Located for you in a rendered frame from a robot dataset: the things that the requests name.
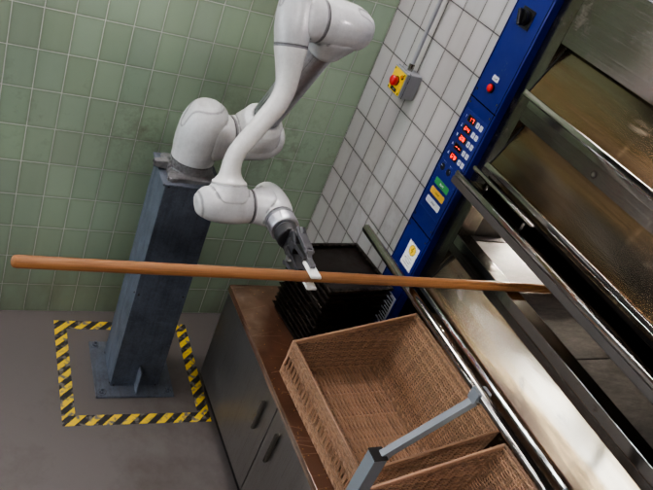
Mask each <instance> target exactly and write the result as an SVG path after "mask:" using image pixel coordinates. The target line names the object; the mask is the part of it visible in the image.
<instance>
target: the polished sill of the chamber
mask: <svg viewBox="0 0 653 490"><path fill-rule="evenodd" d="M453 244H454V245H455V246H456V248H457V249H458V250H459V251H460V252H461V254H462V255H463V256H464V258H465V259H466V260H467V261H468V262H469V264H470V265H471V266H472V267H473V269H474V270H475V271H476V272H477V274H478V275H479V276H480V277H481V278H482V280H483V281H500V282H509V281H508V279H507V278H506V277H505V276H504V275H503V273H502V272H501V271H500V270H499V269H498V267H497V266H496V265H495V264H494V263H493V262H492V260H491V259H490V258H489V257H488V256H487V255H486V253H485V252H484V251H483V250H482V249H481V248H480V246H479V245H478V244H477V243H476V242H475V241H474V239H473V238H472V237H471V236H470V235H462V234H458V235H457V236H456V238H455V240H454V242H453ZM492 292H493V293H494V294H495V296H496V297H497V298H498V299H499V301H500V302H501V303H502V304H503V306H504V307H505V308H506V309H507V311H508V312H509V313H510V314H511V315H512V317H513V318H514V319H515V320H516V322H517V323H518V324H519V325H520V326H521V328H522V329H523V330H524V331H525V333H526V334H527V335H528V336H529V338H530V339H531V340H532V341H533V343H534V344H535V345H536V346H537V348H538V349H539V350H540V351H541V352H542V354H543V355H544V356H545V357H546V359H547V360H548V361H549V362H550V363H551V365H552V366H553V367H554V368H555V370H556V371H557V372H558V373H559V375H560V376H561V377H562V378H563V379H564V381H565V382H566V383H567V385H568V386H569V387H570V388H571V389H572V391H573V392H574V393H575V394H576V396H577V397H578V398H579V399H580V400H581V401H582V402H583V403H584V404H585V406H586V407H587V408H588V409H589V411H590V412H591V413H592V414H593V415H594V417H595V418H596V419H597V420H598V422H599V423H600V424H601V425H602V427H603V428H604V429H605V430H606V432H607V433H608V434H609V435H610V437H611V438H612V439H613V440H614V441H615V443H616V444H617V445H618V446H619V448H620V449H621V450H622V451H623V452H624V454H625V455H626V456H627V457H628V459H629V460H630V461H631V462H632V464H633V465H634V466H635V467H636V469H637V470H638V471H639V472H640V474H641V475H642V476H643V477H644V478H645V480H646V481H647V482H648V483H649V485H650V486H651V487H652V488H653V449H652V448H651V446H650V445H649V444H648V443H647V442H646V440H645V439H644V438H643V437H642V436H641V435H640V433H639V432H638V431H637V430H636V429H635V427H634V426H633V425H632V424H631V423H630V422H629V420H628V419H627V418H626V417H625V416H624V415H623V413H622V412H621V411H620V410H619V409H618V408H617V406H616V405H615V404H614V403H613V402H612V401H611V399H610V398H609V397H608V396H607V395H606V394H605V392H604V391H603V390H602V389H601V387H600V386H599V385H598V384H597V383H596V382H595V380H594V379H593V378H592V377H591V376H590V375H589V373H588V372H587V371H586V370H585V369H584V368H583V366H581V365H580V364H579V363H578V362H577V360H576V359H575V358H574V357H573V356H572V355H571V353H570V352H569V351H568V350H567V349H566V347H565V346H564V344H563V343H562V342H561V341H560V340H559V339H558V338H557V337H556V336H555V335H554V333H553V332H552V331H551V330H550V329H549V327H548V326H547V325H546V324H545V323H544V322H543V320H542V319H541V318H540V317H539V316H538V315H537V313H536V312H535V311H534V310H533V309H532V307H531V306H530V305H529V304H528V303H527V302H526V300H525V299H524V298H523V297H522V296H521V295H520V293H519V292H505V291H492Z"/></svg>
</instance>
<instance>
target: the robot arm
mask: <svg viewBox="0 0 653 490"><path fill-rule="evenodd" d="M374 32H375V24H374V20H373V18H372V17H371V16H370V15H369V13H368V12H367V11H366V10H365V9H363V8H362V7H360V6H359V5H356V4H354V3H351V2H348V1H345V0H279V2H278V5H277V9H276V15H275V21H274V56H275V82H274V84H273V85H272V86H271V88H270V89H269V90H268V92H267V93H266V94H265V96H264V97H263V98H262V99H261V101H260V102H259V103H253V104H250V105H249V106H247V107H246V108H245V109H243V110H241V111H239V112H238V113H236V115H229V114H228V111H227V110H226V108H225V107H224V105H223V104H221V103H220V102H218V101H217V100H214V99H212V98H206V97H202V98H198V99H195V100H193V101H192V102H191V103H190V105H189V106H188V107H187V108H186V110H185V111H184V113H183V114H182V116H181V118H180V120H179V123H178V126H177V129H176V132H175V136H174V140H173V146H172V151H171V154H169V153H165V152H163V153H161V154H160V157H155V158H154V160H153V162H154V163H153V165H154V166H157V167H160V168H164V169H166V172H167V175H168V177H167V180H168V181H169V182H172V183H187V184H195V185H202V186H204V187H202V188H200V189H199V190H198V191H197V192H196V194H195V195H194V197H193V205H194V209H195V212H196V213H197V214H198V215H199V216H200V217H202V218H204V219H206V220H208V221H211V222H214V223H220V224H230V225H239V224H255V225H259V226H263V227H265V228H267V229H268V231H269V233H270V235H271V237H272V238H273V239H275V240H276V241H277V243H278V245H279V246H280V247H282V248H283V249H284V252H285V255H286V258H285V259H284V260H283V264H284V265H285V266H286V267H287V269H289V270H305V269H304V266H305V268H306V270H307V272H308V274H309V276H310V277H311V279H322V277H321V275H320V273H319V271H318V270H317V268H316V265H315V263H314V261H313V257H312V255H313V254H314V253H315V251H314V249H313V246H312V244H311V242H310V240H309V238H308V236H307V233H306V228H305V227H300V226H299V222H298V220H297V218H296V217H295V215H294V212H293V211H292V205H291V203H290V201H289V199H288V197H287V196H286V194H285V193H284V192H283V191H282V189H281V188H280V187H278V186H277V185H276V184H274V183H271V182H262V183H260V184H258V185H257V186H256V187H255V188H254V189H253V190H248V188H247V183H246V182H245V181H244V179H243V177H242V174H241V167H242V163H243V160H264V159H268V158H273V157H275V156H276V155H278V154H279V153H280V152H281V150H282V149H283V146H284V143H285V131H284V129H283V124H282V120H283V119H284V117H285V116H286V115H287V114H288V113H289V111H290V110H291V109H292V108H293V106H294V105H295V104H296V103H297V102H298V100H299V99H300V98H301V97H302V96H303V94H304V93H305V92H306V91H307V90H308V88H309V87H311V86H312V85H313V83H314V82H315V81H316V80H317V79H318V77H319V76H320V75H321V74H322V73H323V71H324V70H325V69H326V68H327V66H328V65H329V64H330V63H331V62H335V61H337V60H339V59H341V58H342V57H344V56H346V55H348V54H350V53H352V52H353V51H359V50H361V49H363V48H365V47H367V46H368V45H369V43H370V42H371V40H372V39H373V36H374ZM220 159H223V162H222V166H221V169H220V172H219V174H218V175H217V176H216V177H215V176H214V174H213V166H214V162H215V160H220ZM308 249H309V250H308ZM300 257H301V258H300ZM302 261H303V262H302ZM305 261H306V262H305Z"/></svg>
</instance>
